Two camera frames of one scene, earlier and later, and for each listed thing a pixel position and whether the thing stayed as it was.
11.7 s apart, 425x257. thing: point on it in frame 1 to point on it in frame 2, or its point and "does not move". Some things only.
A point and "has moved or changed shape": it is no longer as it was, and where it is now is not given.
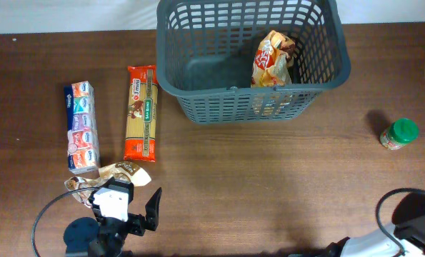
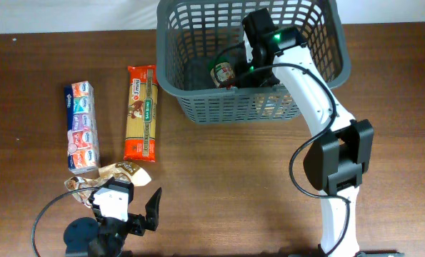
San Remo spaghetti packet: (141, 113) does not move
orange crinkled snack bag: (271, 63) has moved or changed shape
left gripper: (138, 221) does not move
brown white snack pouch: (121, 170) does not move
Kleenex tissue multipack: (83, 148) does not move
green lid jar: (401, 132) to (223, 73)
